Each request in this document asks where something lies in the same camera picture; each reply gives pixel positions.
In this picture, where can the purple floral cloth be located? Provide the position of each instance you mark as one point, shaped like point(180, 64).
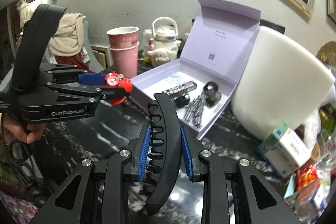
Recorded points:
point(13, 211)

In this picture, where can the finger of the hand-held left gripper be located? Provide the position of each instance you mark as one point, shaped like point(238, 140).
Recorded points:
point(78, 95)
point(92, 79)

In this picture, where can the lavender gift box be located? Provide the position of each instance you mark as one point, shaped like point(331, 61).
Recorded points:
point(223, 37)

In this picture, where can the cream hanging garment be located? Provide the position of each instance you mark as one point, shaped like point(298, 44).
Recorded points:
point(23, 11)

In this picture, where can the round woven fan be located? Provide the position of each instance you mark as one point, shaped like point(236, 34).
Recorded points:
point(326, 52)

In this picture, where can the small yellow toy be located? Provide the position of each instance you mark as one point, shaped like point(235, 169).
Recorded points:
point(143, 58)

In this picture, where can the long black lip gloss box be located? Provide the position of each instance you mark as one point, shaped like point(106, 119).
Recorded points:
point(181, 87)

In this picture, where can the beige fleece blanket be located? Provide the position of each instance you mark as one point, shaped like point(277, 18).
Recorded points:
point(68, 32)

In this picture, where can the grey chair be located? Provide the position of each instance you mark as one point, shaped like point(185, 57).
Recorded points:
point(88, 40)

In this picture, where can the person's left hand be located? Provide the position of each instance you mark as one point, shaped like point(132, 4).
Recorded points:
point(18, 129)

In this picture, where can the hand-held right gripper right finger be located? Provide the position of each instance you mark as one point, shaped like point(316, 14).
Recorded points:
point(187, 153)

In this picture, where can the red hair clip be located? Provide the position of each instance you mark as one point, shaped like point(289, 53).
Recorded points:
point(126, 86)

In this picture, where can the gold picture frame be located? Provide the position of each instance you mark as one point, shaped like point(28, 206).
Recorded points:
point(331, 6)

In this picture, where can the black hair claw clip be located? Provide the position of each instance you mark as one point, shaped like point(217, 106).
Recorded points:
point(168, 134)

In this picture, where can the red snack packet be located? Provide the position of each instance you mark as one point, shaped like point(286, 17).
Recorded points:
point(307, 175)

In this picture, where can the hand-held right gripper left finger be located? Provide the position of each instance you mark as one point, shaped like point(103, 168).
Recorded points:
point(143, 153)

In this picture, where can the beige wooden box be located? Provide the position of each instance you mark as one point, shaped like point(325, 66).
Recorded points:
point(101, 56)

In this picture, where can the white plastic bag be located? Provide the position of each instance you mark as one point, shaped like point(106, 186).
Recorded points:
point(313, 124)

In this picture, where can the red plaid cloth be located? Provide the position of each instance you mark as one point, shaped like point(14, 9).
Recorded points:
point(71, 61)

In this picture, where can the white foam block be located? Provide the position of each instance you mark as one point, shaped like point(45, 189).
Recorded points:
point(278, 77)

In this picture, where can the clear plastic bag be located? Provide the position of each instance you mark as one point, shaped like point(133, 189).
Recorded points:
point(147, 37)

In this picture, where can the white plush dog toy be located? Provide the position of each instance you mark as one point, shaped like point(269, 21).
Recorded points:
point(162, 54)

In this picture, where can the white green medicine box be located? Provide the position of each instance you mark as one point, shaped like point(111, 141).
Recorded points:
point(286, 150)

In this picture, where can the black white checkered scrunchie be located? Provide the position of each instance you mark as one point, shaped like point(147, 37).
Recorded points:
point(193, 111)

